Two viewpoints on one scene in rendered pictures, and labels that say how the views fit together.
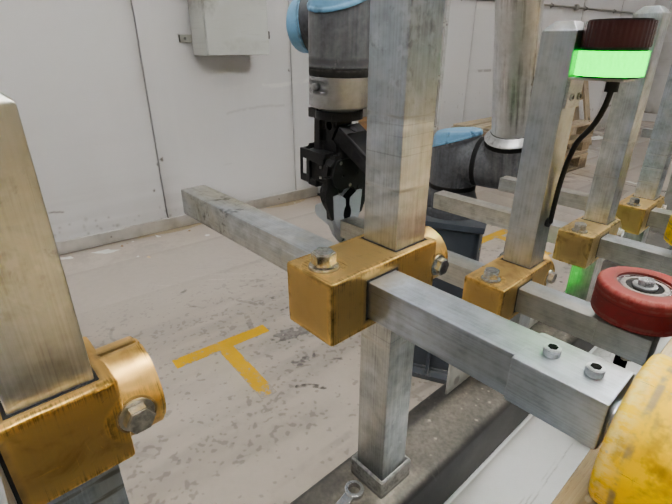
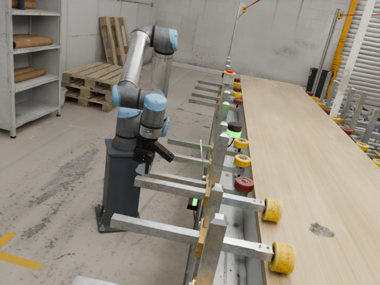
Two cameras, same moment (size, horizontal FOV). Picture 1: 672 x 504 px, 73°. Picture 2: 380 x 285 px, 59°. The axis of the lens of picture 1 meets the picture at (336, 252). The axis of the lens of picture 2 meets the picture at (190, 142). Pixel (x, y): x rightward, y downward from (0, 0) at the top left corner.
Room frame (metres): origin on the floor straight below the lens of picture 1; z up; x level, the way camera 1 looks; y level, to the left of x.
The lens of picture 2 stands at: (-0.35, 0.79, 1.54)
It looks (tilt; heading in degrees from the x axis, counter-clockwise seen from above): 22 degrees down; 315
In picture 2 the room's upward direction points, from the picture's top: 10 degrees clockwise
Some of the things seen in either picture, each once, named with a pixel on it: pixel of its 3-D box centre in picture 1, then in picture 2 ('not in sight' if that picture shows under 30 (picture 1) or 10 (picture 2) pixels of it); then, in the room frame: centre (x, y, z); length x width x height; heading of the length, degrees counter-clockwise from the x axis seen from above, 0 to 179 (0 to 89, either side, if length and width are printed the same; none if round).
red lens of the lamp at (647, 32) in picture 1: (617, 34); (234, 126); (0.47, -0.26, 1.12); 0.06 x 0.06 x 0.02
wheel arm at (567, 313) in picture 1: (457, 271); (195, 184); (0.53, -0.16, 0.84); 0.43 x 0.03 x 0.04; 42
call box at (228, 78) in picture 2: not in sight; (228, 78); (1.02, -0.80, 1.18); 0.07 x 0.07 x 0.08; 42
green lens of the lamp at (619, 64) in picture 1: (610, 63); (233, 132); (0.47, -0.26, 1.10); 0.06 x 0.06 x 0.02
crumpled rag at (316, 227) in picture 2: not in sight; (321, 228); (0.01, -0.28, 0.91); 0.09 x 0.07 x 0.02; 11
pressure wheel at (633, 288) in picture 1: (630, 330); (242, 191); (0.38, -0.29, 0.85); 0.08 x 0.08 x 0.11
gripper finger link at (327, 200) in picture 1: (333, 192); (147, 164); (0.67, 0.00, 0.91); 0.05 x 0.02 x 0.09; 131
